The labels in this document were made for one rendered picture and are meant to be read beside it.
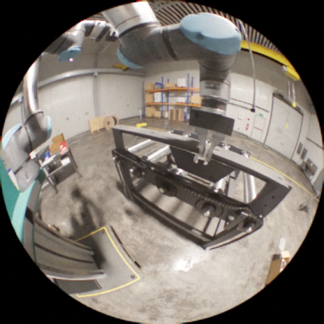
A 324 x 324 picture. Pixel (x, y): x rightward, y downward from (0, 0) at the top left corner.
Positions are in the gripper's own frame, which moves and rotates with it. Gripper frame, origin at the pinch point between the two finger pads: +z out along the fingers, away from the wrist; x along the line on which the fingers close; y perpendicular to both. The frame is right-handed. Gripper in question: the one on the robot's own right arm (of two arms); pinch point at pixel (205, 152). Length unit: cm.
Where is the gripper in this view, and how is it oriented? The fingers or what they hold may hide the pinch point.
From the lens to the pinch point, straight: 32.8
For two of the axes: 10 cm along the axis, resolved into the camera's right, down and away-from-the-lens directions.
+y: -6.1, 4.4, -6.6
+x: 8.0, 3.4, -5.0
